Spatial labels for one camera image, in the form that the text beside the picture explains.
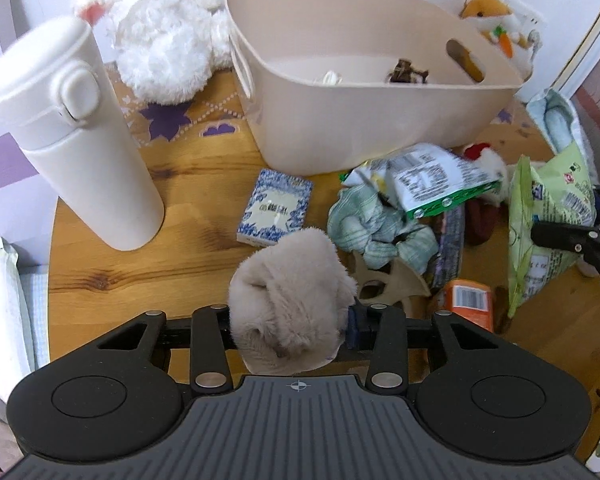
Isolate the light green snack bag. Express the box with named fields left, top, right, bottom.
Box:
left=507, top=143, right=596, bottom=318

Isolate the orange bottle with label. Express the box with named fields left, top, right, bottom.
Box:
left=432, top=278, right=494, bottom=332

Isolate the small white plush red heart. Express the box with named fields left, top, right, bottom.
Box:
left=463, top=142, right=509, bottom=206

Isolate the dark brown patterned scrunchie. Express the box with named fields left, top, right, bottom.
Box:
left=386, top=58, right=429, bottom=84

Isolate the white satin scrunchie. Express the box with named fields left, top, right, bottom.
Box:
left=321, top=70, right=342, bottom=86

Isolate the grey hair claw clip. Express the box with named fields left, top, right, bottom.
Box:
left=352, top=252, right=431, bottom=316

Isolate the black long toothpaste box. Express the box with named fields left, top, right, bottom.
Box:
left=429, top=205, right=465, bottom=288

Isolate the green plaid scrunchie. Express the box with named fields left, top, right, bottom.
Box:
left=326, top=184, right=439, bottom=274

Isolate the green white snack packet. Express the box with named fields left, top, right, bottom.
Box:
left=343, top=143, right=503, bottom=220

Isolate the blue white card box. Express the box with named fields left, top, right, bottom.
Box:
left=236, top=169, right=313, bottom=247

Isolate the white pillow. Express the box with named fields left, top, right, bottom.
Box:
left=0, top=237, right=35, bottom=402

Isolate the orange hamster plush with carrot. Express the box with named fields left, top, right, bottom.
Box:
left=460, top=0, right=542, bottom=81

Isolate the beige plastic storage bin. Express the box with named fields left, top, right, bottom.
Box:
left=225, top=0, right=522, bottom=176

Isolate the white thermos bottle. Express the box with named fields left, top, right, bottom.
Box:
left=0, top=15, right=164, bottom=252

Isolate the white plush lamb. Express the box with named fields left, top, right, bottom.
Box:
left=72, top=0, right=232, bottom=105

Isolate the wall socket plate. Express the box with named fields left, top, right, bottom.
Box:
left=504, top=0, right=546, bottom=36

